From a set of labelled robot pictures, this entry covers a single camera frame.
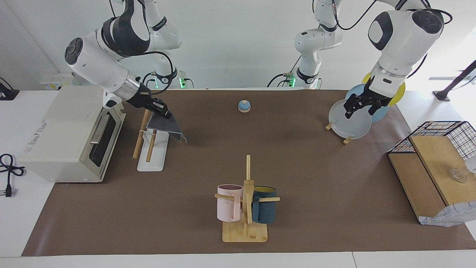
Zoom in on black wire basket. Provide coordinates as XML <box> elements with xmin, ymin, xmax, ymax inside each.
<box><xmin>387</xmin><ymin>121</ymin><xmax>476</xmax><ymax>172</ymax></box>

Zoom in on black stand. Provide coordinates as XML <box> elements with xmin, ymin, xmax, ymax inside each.
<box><xmin>432</xmin><ymin>60</ymin><xmax>476</xmax><ymax>102</ymax></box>

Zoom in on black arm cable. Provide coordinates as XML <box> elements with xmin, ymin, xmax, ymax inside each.
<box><xmin>332</xmin><ymin>0</ymin><xmax>453</xmax><ymax>79</ymax></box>
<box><xmin>119</xmin><ymin>51</ymin><xmax>176</xmax><ymax>98</ymax></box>

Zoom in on wooden mug tree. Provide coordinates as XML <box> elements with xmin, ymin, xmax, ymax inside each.
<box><xmin>214</xmin><ymin>154</ymin><xmax>281</xmax><ymax>243</ymax></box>

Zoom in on dark teal mug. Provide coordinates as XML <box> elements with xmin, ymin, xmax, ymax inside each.
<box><xmin>251</xmin><ymin>186</ymin><xmax>278</xmax><ymax>224</ymax></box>

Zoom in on yellow plate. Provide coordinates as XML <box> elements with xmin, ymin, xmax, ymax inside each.
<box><xmin>362</xmin><ymin>72</ymin><xmax>406</xmax><ymax>107</ymax></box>

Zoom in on light blue plate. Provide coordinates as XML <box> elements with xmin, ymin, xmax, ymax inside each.
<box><xmin>345</xmin><ymin>83</ymin><xmax>390</xmax><ymax>124</ymax></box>

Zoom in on white towel rack wooden bars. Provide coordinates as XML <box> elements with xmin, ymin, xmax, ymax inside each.
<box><xmin>132</xmin><ymin>107</ymin><xmax>171</xmax><ymax>172</ymax></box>

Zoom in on pink mug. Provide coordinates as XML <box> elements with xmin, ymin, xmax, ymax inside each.
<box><xmin>217</xmin><ymin>184</ymin><xmax>244</xmax><ymax>223</ymax></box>

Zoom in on beige toaster oven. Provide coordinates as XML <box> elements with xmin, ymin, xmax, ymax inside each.
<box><xmin>17</xmin><ymin>85</ymin><xmax>127</xmax><ymax>184</ymax></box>

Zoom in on purple and grey towel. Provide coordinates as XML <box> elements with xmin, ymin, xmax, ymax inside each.
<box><xmin>145</xmin><ymin>111</ymin><xmax>188</xmax><ymax>144</ymax></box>

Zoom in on grey plate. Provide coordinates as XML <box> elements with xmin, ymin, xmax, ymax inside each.
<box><xmin>328</xmin><ymin>99</ymin><xmax>373</xmax><ymax>140</ymax></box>

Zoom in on white power strip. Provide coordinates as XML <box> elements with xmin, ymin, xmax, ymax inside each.
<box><xmin>40</xmin><ymin>72</ymin><xmax>81</xmax><ymax>91</ymax></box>

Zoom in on wooden box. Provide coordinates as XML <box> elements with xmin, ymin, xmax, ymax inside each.
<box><xmin>387</xmin><ymin>135</ymin><xmax>476</xmax><ymax>224</ymax></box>

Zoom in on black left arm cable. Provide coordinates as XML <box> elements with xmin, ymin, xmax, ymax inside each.
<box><xmin>332</xmin><ymin>0</ymin><xmax>453</xmax><ymax>79</ymax></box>

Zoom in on brown table mat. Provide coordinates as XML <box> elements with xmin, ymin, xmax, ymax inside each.
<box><xmin>21</xmin><ymin>89</ymin><xmax>476</xmax><ymax>257</ymax></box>

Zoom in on black power cord with plug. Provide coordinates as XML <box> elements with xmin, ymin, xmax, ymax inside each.
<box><xmin>0</xmin><ymin>153</ymin><xmax>26</xmax><ymax>198</ymax></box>

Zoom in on wooden plate rack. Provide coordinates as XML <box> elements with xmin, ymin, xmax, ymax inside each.
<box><xmin>324</xmin><ymin>122</ymin><xmax>354</xmax><ymax>146</ymax></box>

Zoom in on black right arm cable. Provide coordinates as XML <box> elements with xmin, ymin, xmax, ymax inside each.
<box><xmin>119</xmin><ymin>51</ymin><xmax>176</xmax><ymax>98</ymax></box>

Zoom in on clear glass lid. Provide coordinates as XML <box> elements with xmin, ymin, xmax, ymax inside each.
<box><xmin>448</xmin><ymin>167</ymin><xmax>467</xmax><ymax>183</ymax></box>

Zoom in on black clamp mount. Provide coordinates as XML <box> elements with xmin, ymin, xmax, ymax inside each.
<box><xmin>0</xmin><ymin>77</ymin><xmax>20</xmax><ymax>101</ymax></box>

